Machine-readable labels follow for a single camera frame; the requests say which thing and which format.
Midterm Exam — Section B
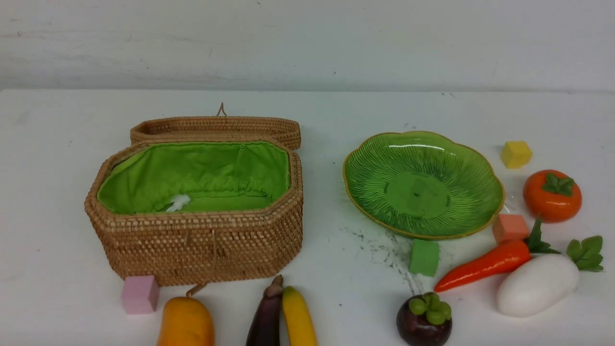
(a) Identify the orange yellow mango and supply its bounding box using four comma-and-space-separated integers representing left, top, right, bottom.
157, 297, 215, 346

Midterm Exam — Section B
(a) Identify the dark purple mangosteen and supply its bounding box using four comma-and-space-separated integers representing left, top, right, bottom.
396, 292, 452, 346

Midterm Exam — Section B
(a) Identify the green glass leaf plate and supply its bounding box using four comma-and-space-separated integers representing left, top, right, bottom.
343, 131, 505, 240

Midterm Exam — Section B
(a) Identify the yellow foam cube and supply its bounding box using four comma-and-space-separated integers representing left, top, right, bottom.
500, 141, 532, 169

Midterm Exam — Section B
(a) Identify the yellow banana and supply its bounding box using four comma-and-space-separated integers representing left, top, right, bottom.
283, 285, 318, 346

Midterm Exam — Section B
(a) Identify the orange persimmon with green calyx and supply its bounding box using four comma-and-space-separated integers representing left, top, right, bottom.
523, 170, 583, 223

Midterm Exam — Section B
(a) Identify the dark purple eggplant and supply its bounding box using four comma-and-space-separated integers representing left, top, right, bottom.
246, 274, 283, 346

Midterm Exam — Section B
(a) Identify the orange carrot with green leaves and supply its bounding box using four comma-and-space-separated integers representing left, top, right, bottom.
433, 217, 561, 293

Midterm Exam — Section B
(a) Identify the white radish with green leaves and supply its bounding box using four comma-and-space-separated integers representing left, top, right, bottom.
495, 235, 603, 318

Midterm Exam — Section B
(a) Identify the salmon pink foam cube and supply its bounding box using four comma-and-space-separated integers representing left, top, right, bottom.
492, 214, 530, 245

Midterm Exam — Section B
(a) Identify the green foam cube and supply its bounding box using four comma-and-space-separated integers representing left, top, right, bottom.
408, 239, 440, 277

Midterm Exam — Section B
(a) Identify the woven wicker basket lid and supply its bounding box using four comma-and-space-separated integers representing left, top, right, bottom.
130, 104, 302, 150

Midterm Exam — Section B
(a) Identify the woven wicker basket green lining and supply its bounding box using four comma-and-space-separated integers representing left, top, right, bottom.
85, 138, 304, 287

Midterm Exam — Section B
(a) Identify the light pink foam cube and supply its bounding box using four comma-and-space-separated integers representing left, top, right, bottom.
121, 275, 160, 315

